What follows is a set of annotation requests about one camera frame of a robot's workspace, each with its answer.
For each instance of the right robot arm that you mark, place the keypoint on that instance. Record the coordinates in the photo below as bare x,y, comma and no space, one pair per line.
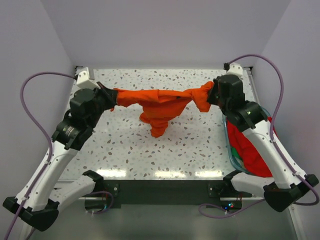
288,182

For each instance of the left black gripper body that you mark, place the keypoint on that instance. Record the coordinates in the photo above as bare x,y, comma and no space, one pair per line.
105,101

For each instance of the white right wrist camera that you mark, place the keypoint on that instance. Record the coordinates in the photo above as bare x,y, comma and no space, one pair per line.
233,69

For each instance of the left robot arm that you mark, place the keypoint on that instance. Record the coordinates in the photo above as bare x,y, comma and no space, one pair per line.
38,204

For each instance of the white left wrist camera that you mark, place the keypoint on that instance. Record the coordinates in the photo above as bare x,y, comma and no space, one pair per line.
85,78

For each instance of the orange t shirt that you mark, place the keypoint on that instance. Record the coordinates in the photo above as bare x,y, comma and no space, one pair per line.
161,106

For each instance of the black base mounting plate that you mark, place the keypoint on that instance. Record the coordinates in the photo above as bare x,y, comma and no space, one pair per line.
116,193

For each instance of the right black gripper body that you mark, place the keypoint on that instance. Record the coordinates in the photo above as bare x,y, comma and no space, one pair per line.
213,96

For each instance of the clear blue plastic bin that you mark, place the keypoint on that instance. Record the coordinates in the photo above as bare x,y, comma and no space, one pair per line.
234,161

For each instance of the red t shirt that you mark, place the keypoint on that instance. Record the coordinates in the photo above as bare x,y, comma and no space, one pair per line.
252,160

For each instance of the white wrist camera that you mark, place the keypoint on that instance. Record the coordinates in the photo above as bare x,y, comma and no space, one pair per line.
233,69
85,78

